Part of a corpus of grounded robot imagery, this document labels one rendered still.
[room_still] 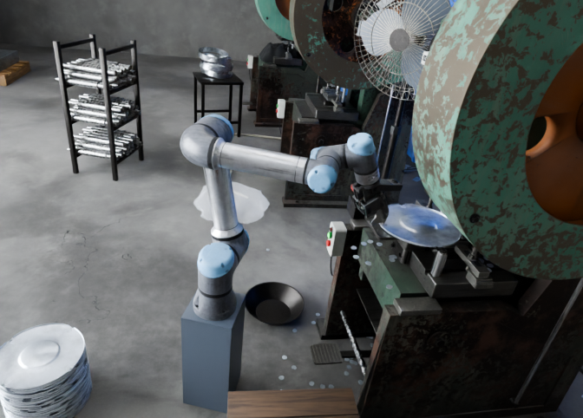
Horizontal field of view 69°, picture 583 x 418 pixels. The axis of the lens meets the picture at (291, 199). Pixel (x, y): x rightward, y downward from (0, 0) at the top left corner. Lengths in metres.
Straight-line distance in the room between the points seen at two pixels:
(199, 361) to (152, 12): 6.75
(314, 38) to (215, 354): 1.76
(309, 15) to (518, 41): 1.80
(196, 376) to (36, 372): 0.54
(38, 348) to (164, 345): 0.51
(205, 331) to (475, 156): 1.05
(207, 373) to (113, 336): 0.61
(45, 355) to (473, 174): 1.52
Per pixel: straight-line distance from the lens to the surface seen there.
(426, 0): 2.11
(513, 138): 0.93
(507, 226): 1.05
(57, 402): 1.82
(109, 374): 2.01
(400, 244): 1.57
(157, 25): 7.87
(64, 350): 1.83
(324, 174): 1.13
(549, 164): 1.13
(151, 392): 1.93
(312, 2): 2.55
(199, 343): 1.60
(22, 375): 1.80
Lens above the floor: 1.52
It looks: 28 degrees down
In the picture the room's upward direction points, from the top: 7 degrees clockwise
